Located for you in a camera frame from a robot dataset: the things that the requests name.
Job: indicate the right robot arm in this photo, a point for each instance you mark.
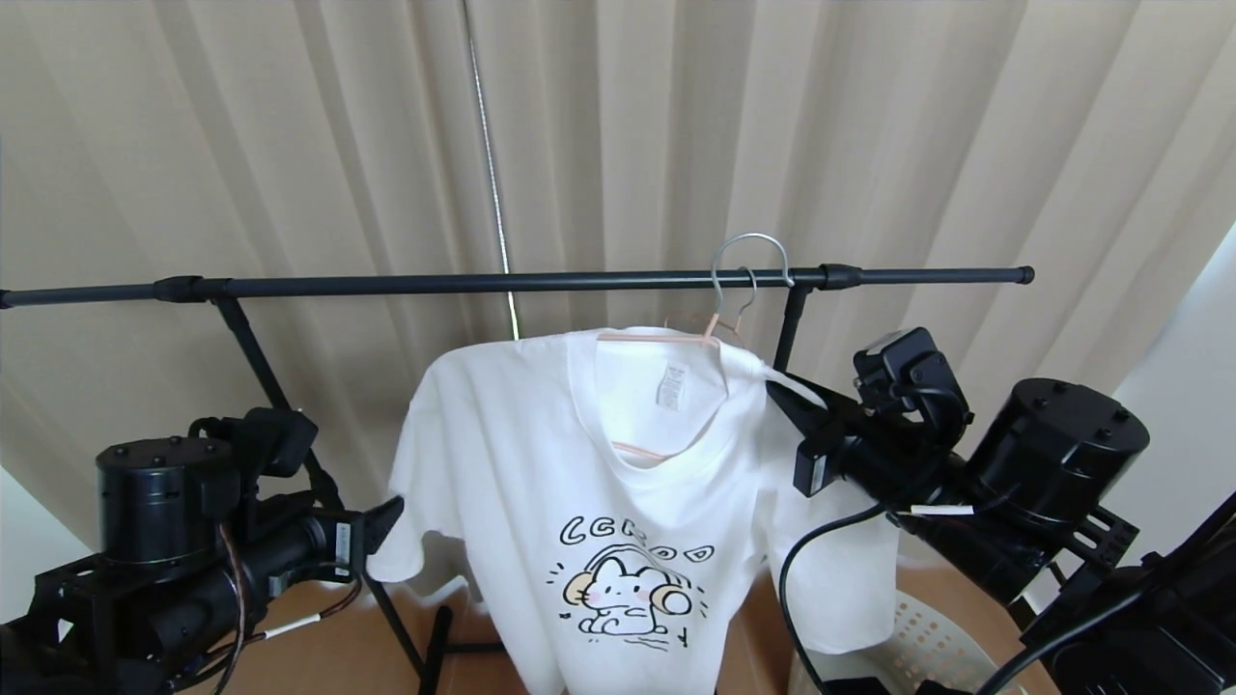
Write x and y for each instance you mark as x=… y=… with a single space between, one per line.
x=1053 y=444

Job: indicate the white printed t-shirt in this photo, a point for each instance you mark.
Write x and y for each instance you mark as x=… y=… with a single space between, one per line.
x=512 y=463

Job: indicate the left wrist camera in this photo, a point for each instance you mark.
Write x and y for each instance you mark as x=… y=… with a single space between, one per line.
x=275 y=439

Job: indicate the black clothes rack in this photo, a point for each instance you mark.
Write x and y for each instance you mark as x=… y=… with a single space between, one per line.
x=386 y=284

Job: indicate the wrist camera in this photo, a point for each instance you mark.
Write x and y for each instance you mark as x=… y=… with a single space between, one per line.
x=275 y=439
x=912 y=376

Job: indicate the pink clothes hanger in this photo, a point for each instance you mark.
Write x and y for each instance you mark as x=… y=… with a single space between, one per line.
x=715 y=290
x=749 y=290

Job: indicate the beige curtain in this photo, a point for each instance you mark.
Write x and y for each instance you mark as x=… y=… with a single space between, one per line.
x=290 y=125

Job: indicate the white laundry basket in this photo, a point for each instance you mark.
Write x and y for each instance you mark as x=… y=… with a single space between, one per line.
x=927 y=637

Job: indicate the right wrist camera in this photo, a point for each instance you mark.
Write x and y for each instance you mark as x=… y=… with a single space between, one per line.
x=912 y=376

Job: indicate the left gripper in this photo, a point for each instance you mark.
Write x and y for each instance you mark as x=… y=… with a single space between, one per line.
x=299 y=555

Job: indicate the black garment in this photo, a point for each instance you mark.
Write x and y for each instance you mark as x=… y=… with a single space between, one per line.
x=850 y=687

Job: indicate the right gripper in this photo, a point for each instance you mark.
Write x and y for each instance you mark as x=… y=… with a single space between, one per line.
x=888 y=478

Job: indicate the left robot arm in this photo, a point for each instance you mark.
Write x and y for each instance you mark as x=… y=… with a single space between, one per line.
x=164 y=502

